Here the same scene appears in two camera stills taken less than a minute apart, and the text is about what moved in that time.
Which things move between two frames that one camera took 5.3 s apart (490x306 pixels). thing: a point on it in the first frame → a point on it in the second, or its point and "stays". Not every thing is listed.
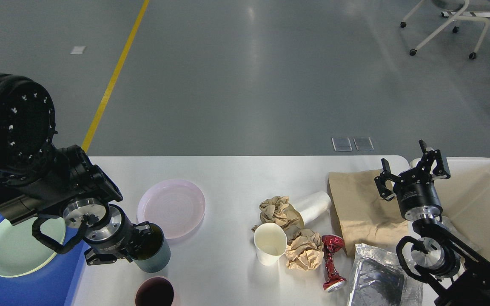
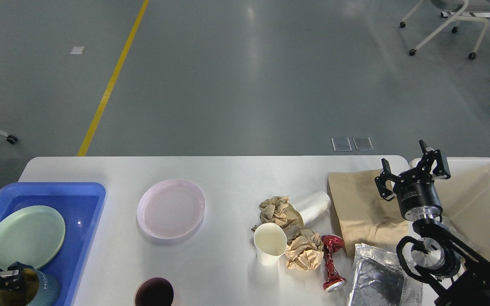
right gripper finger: (440, 171) stays
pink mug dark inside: (155, 291) stays
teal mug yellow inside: (152, 254) → (37, 290)
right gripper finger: (386, 192) stays
